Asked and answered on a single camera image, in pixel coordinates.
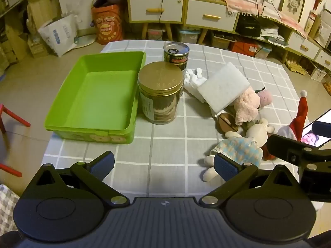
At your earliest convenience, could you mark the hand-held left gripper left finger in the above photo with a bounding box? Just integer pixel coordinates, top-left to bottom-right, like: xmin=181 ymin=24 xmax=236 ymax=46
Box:
xmin=26 ymin=151 xmax=130 ymax=207

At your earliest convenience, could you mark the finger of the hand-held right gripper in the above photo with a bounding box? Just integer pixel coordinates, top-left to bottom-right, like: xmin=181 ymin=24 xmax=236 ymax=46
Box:
xmin=312 ymin=121 xmax=331 ymax=136
xmin=266 ymin=134 xmax=321 ymax=164

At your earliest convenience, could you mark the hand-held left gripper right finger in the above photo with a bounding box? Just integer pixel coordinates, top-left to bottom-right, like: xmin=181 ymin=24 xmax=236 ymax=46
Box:
xmin=199 ymin=153 xmax=302 ymax=208

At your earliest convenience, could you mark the brown milk tea disc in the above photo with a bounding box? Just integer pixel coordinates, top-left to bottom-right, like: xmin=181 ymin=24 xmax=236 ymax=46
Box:
xmin=217 ymin=112 xmax=240 ymax=133

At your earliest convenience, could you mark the green plastic box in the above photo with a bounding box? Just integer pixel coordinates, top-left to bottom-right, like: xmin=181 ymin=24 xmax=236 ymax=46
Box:
xmin=44 ymin=51 xmax=147 ymax=144

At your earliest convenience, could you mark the smartphone with lit screen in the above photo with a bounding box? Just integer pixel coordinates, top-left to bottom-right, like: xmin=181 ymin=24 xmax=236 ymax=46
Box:
xmin=300 ymin=108 xmax=331 ymax=149

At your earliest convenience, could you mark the white bunny doll blue dress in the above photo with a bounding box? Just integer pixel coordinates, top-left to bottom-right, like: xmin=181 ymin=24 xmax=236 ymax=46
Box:
xmin=202 ymin=118 xmax=276 ymax=182

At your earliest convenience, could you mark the red santa hat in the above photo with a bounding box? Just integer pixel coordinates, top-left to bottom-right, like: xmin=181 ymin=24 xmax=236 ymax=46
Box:
xmin=260 ymin=90 xmax=309 ymax=161

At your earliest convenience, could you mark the white box with figure print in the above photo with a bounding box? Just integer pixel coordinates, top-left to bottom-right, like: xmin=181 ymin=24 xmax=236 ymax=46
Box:
xmin=308 ymin=64 xmax=327 ymax=82

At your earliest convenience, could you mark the pink plush toy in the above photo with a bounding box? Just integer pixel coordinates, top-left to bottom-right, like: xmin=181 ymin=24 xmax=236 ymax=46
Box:
xmin=231 ymin=86 xmax=261 ymax=125

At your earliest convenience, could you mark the grey checked tablecloth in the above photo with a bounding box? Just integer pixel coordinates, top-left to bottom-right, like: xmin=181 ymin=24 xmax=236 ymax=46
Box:
xmin=41 ymin=40 xmax=324 ymax=212

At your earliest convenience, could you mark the egg tray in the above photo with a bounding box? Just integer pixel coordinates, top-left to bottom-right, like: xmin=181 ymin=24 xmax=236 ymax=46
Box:
xmin=284 ymin=57 xmax=308 ymax=74

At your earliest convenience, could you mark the white sponge block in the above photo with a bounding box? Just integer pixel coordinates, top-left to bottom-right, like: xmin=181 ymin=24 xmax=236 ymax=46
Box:
xmin=197 ymin=61 xmax=251 ymax=112

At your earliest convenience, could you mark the white cloth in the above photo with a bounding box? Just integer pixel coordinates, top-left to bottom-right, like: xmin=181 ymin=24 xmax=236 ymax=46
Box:
xmin=183 ymin=79 xmax=209 ymax=103

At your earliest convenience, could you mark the clear jar with gold lid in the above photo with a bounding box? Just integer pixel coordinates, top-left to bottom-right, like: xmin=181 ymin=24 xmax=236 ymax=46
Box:
xmin=137 ymin=61 xmax=185 ymax=126

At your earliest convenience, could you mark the clear plastic storage box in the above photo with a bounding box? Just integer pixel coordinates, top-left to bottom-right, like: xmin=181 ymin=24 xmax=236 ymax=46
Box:
xmin=255 ymin=45 xmax=273 ymax=59
xmin=147 ymin=26 xmax=166 ymax=41
xmin=178 ymin=28 xmax=201 ymax=44

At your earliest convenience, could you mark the green and white low cabinet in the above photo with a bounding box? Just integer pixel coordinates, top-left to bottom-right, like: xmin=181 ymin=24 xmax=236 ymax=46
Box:
xmin=233 ymin=5 xmax=331 ymax=74

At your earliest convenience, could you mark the white glove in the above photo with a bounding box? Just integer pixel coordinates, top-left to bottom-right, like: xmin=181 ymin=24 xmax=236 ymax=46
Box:
xmin=185 ymin=68 xmax=207 ymax=82

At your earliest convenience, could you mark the red stool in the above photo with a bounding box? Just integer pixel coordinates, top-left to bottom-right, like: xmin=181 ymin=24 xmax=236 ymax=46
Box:
xmin=0 ymin=104 xmax=31 ymax=177

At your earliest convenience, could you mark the grey checkered cloth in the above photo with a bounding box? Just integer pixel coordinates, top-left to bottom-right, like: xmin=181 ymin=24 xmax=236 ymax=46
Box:
xmin=0 ymin=183 xmax=20 ymax=234

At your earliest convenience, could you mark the red box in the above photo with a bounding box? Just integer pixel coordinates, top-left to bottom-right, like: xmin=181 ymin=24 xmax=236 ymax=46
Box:
xmin=230 ymin=41 xmax=259 ymax=55

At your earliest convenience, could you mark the black tin can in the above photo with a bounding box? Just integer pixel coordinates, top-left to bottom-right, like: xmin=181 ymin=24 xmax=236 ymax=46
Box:
xmin=163 ymin=42 xmax=190 ymax=71

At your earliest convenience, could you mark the black bag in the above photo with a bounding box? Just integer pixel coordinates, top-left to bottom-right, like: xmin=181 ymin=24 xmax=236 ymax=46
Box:
xmin=236 ymin=14 xmax=261 ymax=37

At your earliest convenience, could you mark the framed cartoon picture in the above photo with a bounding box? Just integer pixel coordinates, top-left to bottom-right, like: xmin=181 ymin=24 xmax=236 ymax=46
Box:
xmin=281 ymin=0 xmax=306 ymax=23

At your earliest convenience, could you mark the white printed bag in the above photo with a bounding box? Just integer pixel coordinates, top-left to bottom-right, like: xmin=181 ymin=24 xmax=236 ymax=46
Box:
xmin=38 ymin=14 xmax=79 ymax=58

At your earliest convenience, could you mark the orange printed bucket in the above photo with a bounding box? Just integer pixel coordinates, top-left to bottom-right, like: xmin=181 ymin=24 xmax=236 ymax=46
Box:
xmin=91 ymin=4 xmax=124 ymax=45

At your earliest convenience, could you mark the pink fringed runner cloth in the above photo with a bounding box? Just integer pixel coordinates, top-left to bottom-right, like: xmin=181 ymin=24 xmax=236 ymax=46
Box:
xmin=219 ymin=0 xmax=309 ymax=38

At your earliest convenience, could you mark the green and white shelf cabinet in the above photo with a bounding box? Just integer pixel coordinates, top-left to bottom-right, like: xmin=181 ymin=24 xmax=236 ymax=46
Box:
xmin=126 ymin=0 xmax=241 ymax=42

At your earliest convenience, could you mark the wooden shelf with cardboard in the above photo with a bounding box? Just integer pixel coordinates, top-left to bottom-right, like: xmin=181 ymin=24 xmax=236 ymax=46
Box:
xmin=0 ymin=0 xmax=56 ymax=66

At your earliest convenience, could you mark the white drawer with wooden handle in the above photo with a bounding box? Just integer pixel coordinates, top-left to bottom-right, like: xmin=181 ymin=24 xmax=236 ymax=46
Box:
xmin=315 ymin=50 xmax=331 ymax=66
xmin=129 ymin=0 xmax=184 ymax=23
xmin=287 ymin=32 xmax=320 ymax=60
xmin=186 ymin=0 xmax=238 ymax=33

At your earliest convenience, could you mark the black cable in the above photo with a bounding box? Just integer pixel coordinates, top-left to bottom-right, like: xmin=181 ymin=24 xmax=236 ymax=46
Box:
xmin=158 ymin=0 xmax=167 ymax=24

